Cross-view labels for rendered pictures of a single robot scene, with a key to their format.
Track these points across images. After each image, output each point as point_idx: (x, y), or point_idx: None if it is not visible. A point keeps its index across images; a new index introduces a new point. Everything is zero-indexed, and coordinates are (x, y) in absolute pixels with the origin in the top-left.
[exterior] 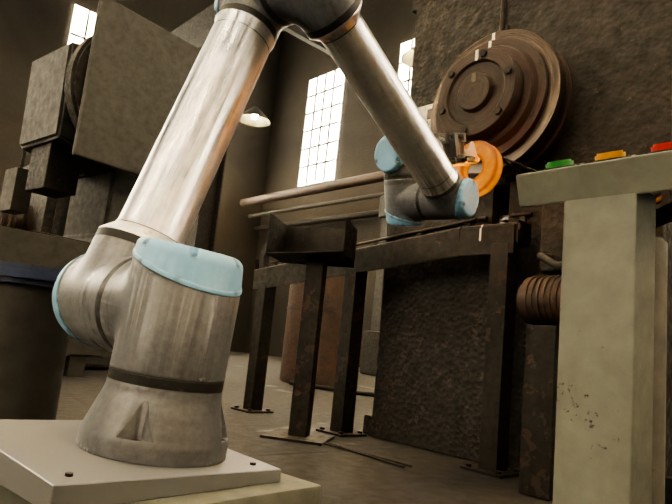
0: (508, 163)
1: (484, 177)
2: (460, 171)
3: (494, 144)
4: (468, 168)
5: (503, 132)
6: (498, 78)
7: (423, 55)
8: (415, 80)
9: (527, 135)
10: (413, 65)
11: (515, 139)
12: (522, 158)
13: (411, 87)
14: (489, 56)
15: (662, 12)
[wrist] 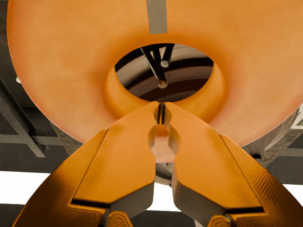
0: (152, 49)
1: (66, 36)
2: (232, 97)
3: (181, 88)
4: (205, 86)
5: (161, 102)
6: (158, 163)
7: (264, 156)
8: (283, 145)
9: (130, 84)
10: (278, 154)
11: (145, 85)
12: (149, 49)
13: (291, 142)
14: (167, 181)
15: (58, 128)
